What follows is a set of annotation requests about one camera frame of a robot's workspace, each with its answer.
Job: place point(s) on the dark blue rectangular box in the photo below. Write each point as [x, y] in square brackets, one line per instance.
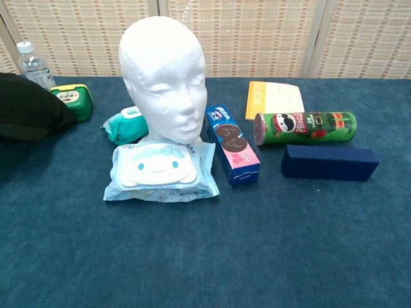
[327, 163]

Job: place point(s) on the black baseball cap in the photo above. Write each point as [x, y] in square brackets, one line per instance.
[29, 109]

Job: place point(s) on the blue table cloth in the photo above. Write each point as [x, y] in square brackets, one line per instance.
[205, 250]

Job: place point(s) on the woven bamboo folding screen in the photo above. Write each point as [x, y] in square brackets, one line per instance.
[257, 32]

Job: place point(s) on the teal wet wipes pack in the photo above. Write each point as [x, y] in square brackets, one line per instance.
[125, 128]

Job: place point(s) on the blue Oreo cookie box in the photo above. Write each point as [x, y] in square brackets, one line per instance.
[231, 144]

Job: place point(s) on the green Pringles can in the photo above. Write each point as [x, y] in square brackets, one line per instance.
[314, 128]

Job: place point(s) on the green box with yellow lid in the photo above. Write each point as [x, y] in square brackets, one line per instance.
[80, 102]

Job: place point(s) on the white foam mannequin head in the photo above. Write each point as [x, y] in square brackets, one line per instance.
[160, 73]

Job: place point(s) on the yellow and cream notebook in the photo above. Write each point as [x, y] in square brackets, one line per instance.
[276, 96]

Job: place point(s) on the light blue cartoon wipes pack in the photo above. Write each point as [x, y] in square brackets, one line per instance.
[154, 170]

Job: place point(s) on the clear plastic water bottle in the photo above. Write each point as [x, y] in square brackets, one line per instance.
[33, 67]

